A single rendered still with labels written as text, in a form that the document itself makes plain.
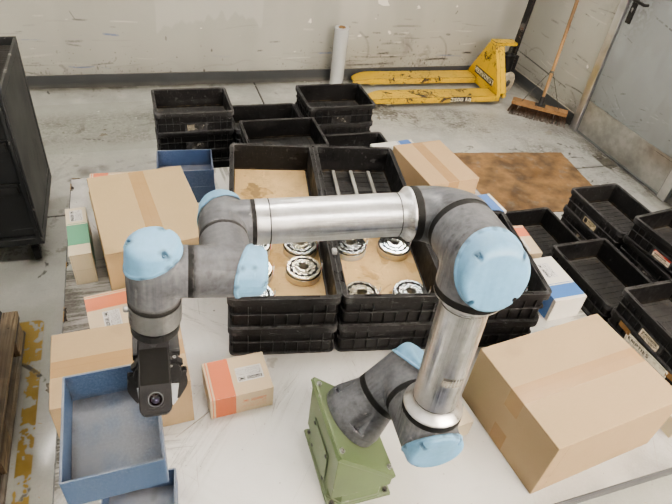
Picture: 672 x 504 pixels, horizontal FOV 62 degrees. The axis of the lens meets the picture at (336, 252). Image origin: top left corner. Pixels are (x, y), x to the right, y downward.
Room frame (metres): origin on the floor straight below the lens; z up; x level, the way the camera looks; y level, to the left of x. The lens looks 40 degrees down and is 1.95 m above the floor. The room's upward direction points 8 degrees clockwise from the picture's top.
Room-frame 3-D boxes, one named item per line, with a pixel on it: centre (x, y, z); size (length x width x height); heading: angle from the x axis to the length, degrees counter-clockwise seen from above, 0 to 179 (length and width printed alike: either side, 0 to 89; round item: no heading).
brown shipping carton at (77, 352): (0.83, 0.48, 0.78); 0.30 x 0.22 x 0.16; 115
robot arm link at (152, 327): (0.55, 0.25, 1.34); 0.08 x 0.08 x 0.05
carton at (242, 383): (0.88, 0.21, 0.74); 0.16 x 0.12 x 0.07; 115
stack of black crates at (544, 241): (2.28, -1.01, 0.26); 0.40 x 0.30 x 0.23; 23
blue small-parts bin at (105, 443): (0.50, 0.32, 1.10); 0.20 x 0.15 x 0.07; 24
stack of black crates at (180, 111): (2.74, 0.87, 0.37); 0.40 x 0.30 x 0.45; 113
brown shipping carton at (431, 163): (1.97, -0.34, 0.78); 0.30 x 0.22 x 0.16; 28
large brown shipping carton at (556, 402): (0.94, -0.64, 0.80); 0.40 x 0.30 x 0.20; 119
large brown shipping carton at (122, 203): (1.38, 0.60, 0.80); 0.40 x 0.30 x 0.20; 30
